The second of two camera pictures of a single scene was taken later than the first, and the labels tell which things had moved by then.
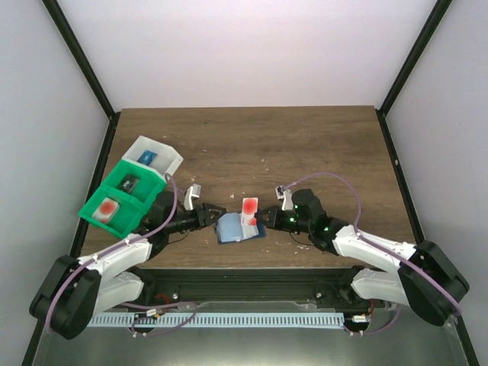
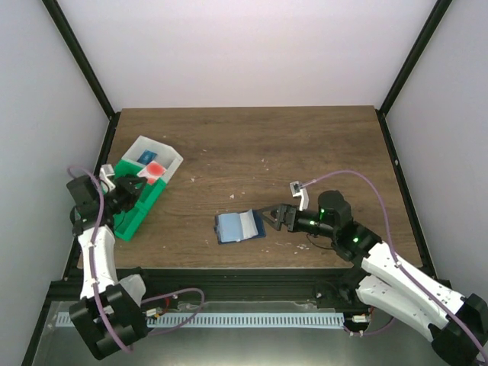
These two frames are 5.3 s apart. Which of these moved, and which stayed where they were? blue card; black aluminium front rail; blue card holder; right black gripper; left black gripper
Moved: left black gripper
Stayed: right black gripper; black aluminium front rail; blue card holder; blue card
